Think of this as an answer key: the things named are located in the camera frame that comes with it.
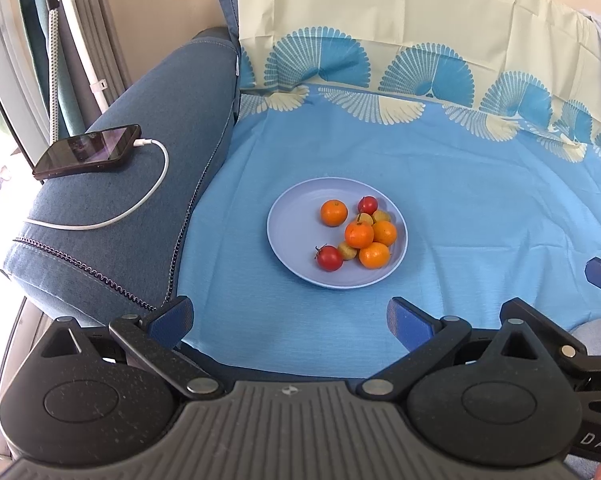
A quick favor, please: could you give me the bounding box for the white charging cable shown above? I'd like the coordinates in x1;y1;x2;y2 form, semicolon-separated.
25;137;170;232

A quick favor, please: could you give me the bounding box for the blue sofa armrest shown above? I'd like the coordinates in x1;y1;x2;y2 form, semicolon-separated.
0;0;244;326

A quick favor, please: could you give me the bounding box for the white window frame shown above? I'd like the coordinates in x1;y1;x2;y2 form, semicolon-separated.
0;0;51;161

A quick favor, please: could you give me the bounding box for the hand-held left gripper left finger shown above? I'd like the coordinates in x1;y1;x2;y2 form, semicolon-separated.
39;296;226;401

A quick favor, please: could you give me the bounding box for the grey curtain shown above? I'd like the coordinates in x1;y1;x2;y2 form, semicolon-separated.
68;0;134;106

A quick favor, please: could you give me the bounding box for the small orange mandarin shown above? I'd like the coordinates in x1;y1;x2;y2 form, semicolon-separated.
321;200;348;227
359;242;391;269
372;220;398;247
345;221;375;250

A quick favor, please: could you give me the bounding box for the pale blue cloth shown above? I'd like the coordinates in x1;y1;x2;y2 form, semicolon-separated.
568;317;601;356

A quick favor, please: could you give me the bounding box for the teal curtain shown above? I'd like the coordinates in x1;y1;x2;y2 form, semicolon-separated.
18;0;88;133

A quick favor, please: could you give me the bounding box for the black smartphone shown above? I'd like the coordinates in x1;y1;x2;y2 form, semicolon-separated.
33;124;142;181

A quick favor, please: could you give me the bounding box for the pale blue round plate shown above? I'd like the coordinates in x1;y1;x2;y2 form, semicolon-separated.
266;176;409;290

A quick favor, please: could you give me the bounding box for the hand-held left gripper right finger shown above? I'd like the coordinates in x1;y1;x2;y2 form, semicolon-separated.
355;297;554;401

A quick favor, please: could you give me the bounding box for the blue and cream printed sheet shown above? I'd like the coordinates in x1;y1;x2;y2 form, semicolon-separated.
173;0;601;376

